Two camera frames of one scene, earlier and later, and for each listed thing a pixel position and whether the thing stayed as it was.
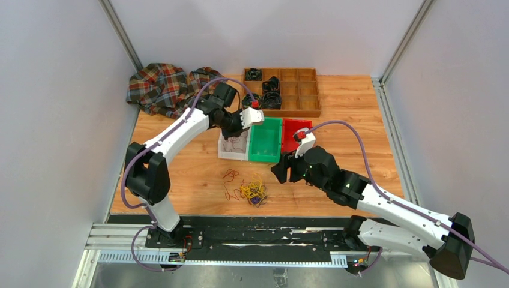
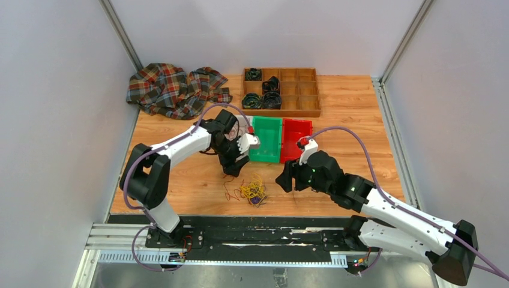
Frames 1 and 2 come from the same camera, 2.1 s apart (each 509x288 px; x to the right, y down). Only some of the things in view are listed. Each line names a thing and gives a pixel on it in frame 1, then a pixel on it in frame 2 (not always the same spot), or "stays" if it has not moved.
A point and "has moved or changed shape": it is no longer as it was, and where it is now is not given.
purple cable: (256, 200) stays
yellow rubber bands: (254, 189) stays
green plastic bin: (265, 140) stays
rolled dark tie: (246, 101) stays
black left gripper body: (231, 124) -> (228, 152)
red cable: (233, 144) has moved or changed shape
